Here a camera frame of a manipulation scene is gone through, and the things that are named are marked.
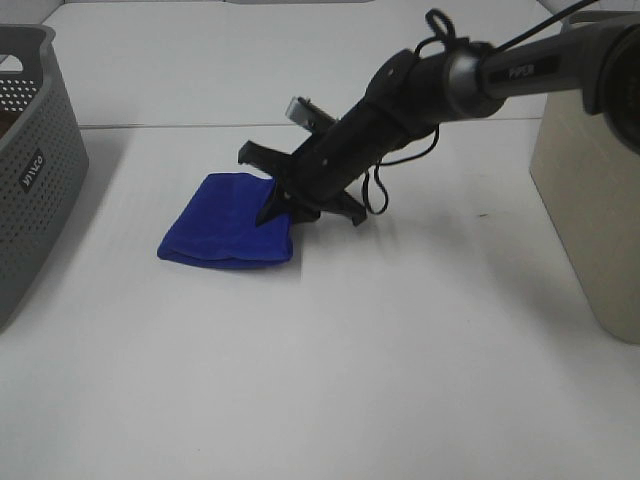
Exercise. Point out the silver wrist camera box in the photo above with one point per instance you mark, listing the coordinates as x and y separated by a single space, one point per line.
302 112

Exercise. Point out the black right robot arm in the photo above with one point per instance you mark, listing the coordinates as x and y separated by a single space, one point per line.
411 96

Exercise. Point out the black right gripper finger towel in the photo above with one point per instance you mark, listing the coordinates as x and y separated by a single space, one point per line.
276 205

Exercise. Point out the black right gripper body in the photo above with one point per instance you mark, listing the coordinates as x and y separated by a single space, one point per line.
318 172

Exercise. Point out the blue towel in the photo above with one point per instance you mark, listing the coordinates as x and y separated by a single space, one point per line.
217 228

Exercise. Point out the grey perforated plastic basket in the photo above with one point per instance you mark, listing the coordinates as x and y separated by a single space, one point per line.
43 159

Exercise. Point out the beige plastic basket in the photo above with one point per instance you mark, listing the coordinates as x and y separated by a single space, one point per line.
589 184

